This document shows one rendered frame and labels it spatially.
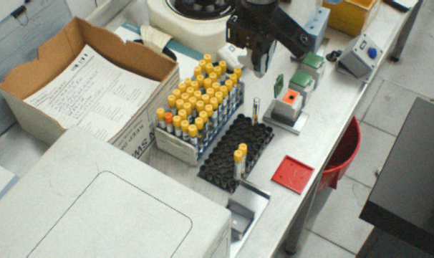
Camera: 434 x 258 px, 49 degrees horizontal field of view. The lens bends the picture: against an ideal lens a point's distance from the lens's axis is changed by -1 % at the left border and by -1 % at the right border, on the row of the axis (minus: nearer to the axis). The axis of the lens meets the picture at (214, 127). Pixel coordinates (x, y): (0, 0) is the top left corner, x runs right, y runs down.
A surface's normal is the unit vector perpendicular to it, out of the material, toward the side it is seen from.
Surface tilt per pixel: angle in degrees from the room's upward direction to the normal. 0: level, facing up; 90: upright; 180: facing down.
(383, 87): 0
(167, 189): 0
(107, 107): 2
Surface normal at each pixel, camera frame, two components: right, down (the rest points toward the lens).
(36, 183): -0.01, -0.58
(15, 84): 0.87, 0.37
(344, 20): -0.56, 0.67
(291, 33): 0.41, -0.33
